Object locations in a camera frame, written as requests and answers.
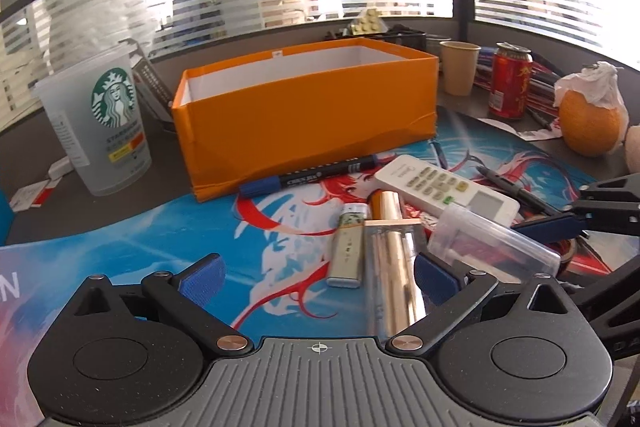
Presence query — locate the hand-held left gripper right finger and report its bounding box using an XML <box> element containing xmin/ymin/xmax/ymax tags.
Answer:
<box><xmin>389</xmin><ymin>252</ymin><xmax>581</xmax><ymax>355</ymax></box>

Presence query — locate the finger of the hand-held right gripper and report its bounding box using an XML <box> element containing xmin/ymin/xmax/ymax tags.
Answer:
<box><xmin>560</xmin><ymin>274</ymin><xmax>640</xmax><ymax>343</ymax></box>
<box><xmin>515</xmin><ymin>174</ymin><xmax>640</xmax><ymax>244</ymax></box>

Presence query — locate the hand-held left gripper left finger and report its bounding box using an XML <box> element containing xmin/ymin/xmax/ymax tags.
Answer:
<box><xmin>65</xmin><ymin>253</ymin><xmax>253</xmax><ymax>358</ymax></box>

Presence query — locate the clear case with gold tube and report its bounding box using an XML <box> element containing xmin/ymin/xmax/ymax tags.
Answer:
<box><xmin>362</xmin><ymin>189</ymin><xmax>427</xmax><ymax>340</ymax></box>

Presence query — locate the clear plastic container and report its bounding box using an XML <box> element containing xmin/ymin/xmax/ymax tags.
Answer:
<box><xmin>427</xmin><ymin>202</ymin><xmax>561</xmax><ymax>284</ymax></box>

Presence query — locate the orange cardboard box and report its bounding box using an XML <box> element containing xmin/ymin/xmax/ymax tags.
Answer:
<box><xmin>171</xmin><ymin>38</ymin><xmax>440</xmax><ymax>204</ymax></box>

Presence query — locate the black pen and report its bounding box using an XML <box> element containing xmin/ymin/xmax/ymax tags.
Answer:
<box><xmin>475</xmin><ymin>164</ymin><xmax>565</xmax><ymax>219</ymax></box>

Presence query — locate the printed desk mat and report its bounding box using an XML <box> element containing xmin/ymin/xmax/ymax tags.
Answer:
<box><xmin>0</xmin><ymin>107</ymin><xmax>640</xmax><ymax>427</ymax></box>

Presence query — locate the white green lighter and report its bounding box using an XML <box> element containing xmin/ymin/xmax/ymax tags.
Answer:
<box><xmin>326</xmin><ymin>203</ymin><xmax>368</xmax><ymax>289</ymax></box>

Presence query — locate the white remote control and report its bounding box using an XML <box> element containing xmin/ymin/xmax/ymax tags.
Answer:
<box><xmin>374</xmin><ymin>154</ymin><xmax>521</xmax><ymax>228</ymax></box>

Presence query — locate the orange fruit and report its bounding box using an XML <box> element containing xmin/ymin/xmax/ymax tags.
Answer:
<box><xmin>558</xmin><ymin>88</ymin><xmax>629</xmax><ymax>158</ymax></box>

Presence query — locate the beige round object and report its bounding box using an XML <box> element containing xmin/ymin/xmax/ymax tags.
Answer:
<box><xmin>624</xmin><ymin>124</ymin><xmax>640</xmax><ymax>174</ymax></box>

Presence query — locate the blue marker pen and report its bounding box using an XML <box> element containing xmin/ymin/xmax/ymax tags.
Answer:
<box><xmin>239</xmin><ymin>154</ymin><xmax>379</xmax><ymax>198</ymax></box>

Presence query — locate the red drink can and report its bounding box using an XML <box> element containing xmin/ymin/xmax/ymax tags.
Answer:
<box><xmin>488</xmin><ymin>43</ymin><xmax>533</xmax><ymax>120</ymax></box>

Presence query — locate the crumpled white tissue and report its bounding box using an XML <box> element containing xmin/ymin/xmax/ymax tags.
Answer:
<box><xmin>553</xmin><ymin>62</ymin><xmax>626</xmax><ymax>110</ymax></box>

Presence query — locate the beige paper cup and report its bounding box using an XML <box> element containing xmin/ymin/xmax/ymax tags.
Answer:
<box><xmin>439</xmin><ymin>41</ymin><xmax>482</xmax><ymax>96</ymax></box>

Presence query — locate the clear plastic cup green logo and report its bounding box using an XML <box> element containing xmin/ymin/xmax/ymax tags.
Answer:
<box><xmin>31</xmin><ymin>46</ymin><xmax>152</xmax><ymax>196</ymax></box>

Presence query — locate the small red white box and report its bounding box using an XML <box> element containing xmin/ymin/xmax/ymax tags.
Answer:
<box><xmin>10</xmin><ymin>179</ymin><xmax>57</xmax><ymax>212</ymax></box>

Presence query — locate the black printed carton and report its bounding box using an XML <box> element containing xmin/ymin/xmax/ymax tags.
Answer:
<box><xmin>131</xmin><ymin>39</ymin><xmax>176</xmax><ymax>135</ymax></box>

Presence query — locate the black mesh desk organizer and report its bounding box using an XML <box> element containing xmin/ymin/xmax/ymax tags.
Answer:
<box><xmin>327</xmin><ymin>24</ymin><xmax>429</xmax><ymax>54</ymax></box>

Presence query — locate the yellow pill blister pack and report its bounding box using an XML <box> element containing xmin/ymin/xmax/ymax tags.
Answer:
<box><xmin>349</xmin><ymin>8</ymin><xmax>389</xmax><ymax>35</ymax></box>

